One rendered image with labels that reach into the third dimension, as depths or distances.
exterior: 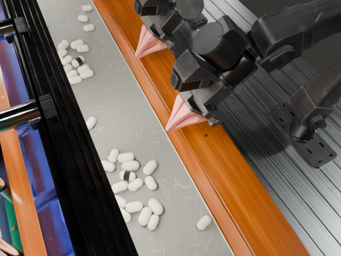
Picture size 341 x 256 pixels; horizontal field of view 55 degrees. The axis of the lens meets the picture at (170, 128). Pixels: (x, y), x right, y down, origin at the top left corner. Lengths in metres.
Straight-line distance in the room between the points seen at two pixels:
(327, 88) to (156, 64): 0.42
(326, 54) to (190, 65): 1.78
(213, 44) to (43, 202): 0.33
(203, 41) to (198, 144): 0.27
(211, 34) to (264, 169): 0.42
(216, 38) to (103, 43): 0.54
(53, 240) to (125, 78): 0.62
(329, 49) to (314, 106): 1.54
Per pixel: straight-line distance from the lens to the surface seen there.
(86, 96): 0.87
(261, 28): 0.59
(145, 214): 0.67
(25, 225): 0.71
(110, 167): 0.72
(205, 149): 0.73
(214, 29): 0.54
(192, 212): 0.69
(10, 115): 0.37
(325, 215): 0.84
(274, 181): 0.83
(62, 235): 0.32
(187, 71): 0.52
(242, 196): 0.69
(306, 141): 0.90
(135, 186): 0.70
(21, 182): 0.75
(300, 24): 0.58
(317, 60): 2.19
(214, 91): 0.57
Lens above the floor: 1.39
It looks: 55 degrees down
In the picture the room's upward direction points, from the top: straight up
